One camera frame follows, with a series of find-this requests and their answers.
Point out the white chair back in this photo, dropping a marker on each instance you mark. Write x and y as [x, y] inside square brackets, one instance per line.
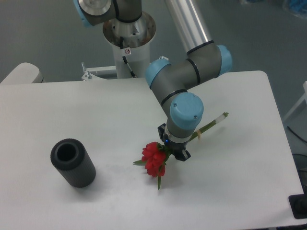
[24, 73]

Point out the black ribbed cylindrical vase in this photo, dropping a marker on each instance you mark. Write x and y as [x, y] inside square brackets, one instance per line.
[72, 161]

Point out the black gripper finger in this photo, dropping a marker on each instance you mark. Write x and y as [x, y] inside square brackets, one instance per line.
[161, 132]
[181, 155]

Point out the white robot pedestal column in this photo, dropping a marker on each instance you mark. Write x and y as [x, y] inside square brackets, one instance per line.
[130, 38]

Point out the blue items in plastic bag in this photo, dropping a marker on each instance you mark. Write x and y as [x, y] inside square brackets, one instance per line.
[296, 7]

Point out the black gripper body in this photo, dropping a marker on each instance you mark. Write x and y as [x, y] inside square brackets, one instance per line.
[178, 145]

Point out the white metal base frame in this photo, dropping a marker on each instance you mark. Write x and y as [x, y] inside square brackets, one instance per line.
[112, 70]

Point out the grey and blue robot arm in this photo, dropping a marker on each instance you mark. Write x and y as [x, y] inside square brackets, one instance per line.
[205, 60]

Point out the black device at table edge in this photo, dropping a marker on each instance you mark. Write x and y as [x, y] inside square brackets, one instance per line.
[298, 205]

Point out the red tulip flower bunch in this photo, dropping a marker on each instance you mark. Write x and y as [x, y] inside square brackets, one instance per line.
[155, 155]

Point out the white frame at right edge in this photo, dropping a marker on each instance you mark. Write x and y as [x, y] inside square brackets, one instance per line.
[298, 106]

